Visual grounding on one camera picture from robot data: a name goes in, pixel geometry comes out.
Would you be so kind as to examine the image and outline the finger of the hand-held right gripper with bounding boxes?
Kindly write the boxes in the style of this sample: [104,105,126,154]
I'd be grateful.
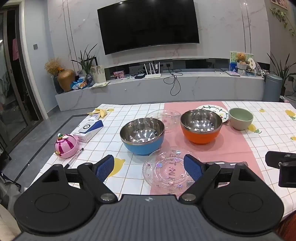
[278,162,296,188]
[265,151,296,168]

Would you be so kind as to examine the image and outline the black television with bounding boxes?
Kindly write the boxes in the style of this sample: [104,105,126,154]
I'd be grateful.
[97,0,200,55]

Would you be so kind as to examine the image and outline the dried yellow flowers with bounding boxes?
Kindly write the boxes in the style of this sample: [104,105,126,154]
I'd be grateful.
[45,58,63,76]

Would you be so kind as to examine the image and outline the green leafy plant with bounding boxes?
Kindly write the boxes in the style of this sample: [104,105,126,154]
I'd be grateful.
[71,44,99,77]

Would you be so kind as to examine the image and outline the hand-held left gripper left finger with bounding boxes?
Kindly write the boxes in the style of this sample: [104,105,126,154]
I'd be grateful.
[41,155,118,203]

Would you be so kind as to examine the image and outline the glass sliding door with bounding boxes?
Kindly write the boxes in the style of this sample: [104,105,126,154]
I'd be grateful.
[0,9,41,149]

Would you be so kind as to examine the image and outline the tall potted plant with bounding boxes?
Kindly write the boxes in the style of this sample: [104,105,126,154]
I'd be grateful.
[267,53,296,96]

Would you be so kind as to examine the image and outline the gold vase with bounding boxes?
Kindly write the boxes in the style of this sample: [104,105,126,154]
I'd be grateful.
[57,69,76,92]

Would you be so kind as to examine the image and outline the illustrated white card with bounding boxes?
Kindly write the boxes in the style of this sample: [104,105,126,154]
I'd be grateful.
[91,65,105,83]

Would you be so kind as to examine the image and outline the orange steel bowl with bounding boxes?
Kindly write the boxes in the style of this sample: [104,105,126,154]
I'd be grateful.
[180,110,223,144]

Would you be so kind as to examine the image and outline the blue steel bowl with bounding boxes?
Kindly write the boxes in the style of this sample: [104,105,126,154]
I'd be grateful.
[120,118,165,155]

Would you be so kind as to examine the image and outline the white router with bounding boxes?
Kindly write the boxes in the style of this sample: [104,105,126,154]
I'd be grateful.
[144,62,162,80]

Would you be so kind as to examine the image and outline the green ceramic bowl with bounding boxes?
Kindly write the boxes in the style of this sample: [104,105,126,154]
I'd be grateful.
[229,108,254,130]

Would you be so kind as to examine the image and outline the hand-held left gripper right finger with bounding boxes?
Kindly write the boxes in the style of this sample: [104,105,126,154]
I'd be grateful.
[180,154,258,202]

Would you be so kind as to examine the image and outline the blue snack packet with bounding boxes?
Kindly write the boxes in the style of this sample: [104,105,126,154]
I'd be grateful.
[71,77,89,90]

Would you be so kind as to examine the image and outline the checked lemon print tablecloth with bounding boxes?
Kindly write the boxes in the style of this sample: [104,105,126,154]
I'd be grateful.
[28,101,296,223]

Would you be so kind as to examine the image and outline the floral white ceramic plate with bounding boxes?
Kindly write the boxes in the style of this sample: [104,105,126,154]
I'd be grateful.
[195,105,229,123]

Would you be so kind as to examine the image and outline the grey marble tv cabinet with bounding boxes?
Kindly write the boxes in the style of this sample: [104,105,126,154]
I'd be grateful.
[55,58,265,111]

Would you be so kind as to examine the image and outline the clear glass plate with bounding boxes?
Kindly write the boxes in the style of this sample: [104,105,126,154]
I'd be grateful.
[143,148,201,193]
[145,109,183,133]

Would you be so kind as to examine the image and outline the black cable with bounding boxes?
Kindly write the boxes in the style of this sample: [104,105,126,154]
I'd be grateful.
[163,67,183,96]

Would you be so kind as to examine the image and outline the pink round toy case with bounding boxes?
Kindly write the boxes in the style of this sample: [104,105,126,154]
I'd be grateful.
[54,133,79,159]

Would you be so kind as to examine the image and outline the green illustrated poster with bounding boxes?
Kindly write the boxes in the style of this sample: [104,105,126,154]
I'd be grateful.
[230,51,254,71]

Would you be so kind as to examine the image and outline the pink garment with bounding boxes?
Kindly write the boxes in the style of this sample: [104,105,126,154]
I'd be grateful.
[12,38,19,61]

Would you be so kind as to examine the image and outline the dark grey vase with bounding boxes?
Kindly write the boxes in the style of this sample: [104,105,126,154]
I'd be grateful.
[53,75,64,94]

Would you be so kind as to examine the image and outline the yellow banana toy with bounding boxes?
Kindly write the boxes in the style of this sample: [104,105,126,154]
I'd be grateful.
[87,108,109,118]

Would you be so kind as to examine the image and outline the black pen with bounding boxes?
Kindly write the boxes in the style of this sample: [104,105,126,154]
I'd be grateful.
[63,148,84,169]

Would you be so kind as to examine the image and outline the hanging vine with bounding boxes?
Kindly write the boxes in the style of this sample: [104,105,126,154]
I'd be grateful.
[270,7,296,37]

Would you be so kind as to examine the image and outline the grey trash bin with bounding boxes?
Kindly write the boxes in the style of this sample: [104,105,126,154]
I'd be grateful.
[262,73,283,102]

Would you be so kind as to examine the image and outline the white round fan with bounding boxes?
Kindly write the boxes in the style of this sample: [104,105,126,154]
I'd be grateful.
[246,58,257,75]

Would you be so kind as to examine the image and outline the blue and white box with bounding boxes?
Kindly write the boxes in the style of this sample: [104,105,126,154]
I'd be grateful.
[73,120,104,143]

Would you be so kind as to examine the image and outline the pink placemat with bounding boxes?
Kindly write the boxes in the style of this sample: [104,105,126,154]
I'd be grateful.
[150,101,266,195]

